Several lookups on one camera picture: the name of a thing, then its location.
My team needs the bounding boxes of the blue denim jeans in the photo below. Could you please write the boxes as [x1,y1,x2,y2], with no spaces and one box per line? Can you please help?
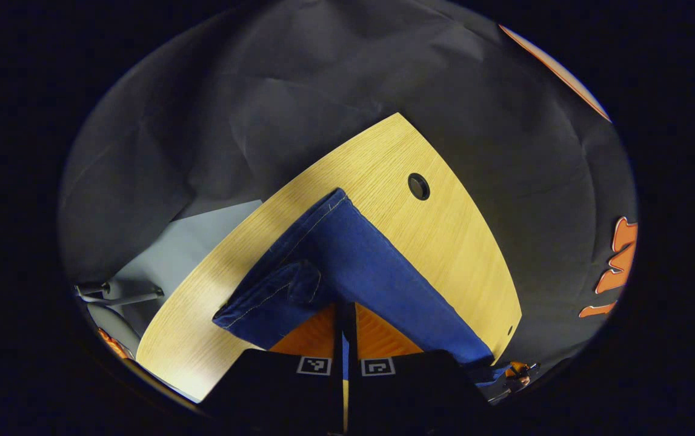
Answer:
[212,188,505,385]

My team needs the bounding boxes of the grey metal table leg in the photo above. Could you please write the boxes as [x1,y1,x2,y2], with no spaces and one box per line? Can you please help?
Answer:
[73,279,166,307]

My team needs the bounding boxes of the orange object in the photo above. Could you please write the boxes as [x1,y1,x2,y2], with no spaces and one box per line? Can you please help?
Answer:
[96,328,135,361]

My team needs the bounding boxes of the white furniture base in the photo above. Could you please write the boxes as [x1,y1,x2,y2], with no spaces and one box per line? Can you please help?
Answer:
[87,302,143,359]

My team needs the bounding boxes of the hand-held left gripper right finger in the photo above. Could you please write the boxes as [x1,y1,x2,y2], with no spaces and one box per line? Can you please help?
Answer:
[346,302,494,435]

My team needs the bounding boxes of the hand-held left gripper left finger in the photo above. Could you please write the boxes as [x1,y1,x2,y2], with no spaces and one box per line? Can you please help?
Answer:
[201,302,345,435]

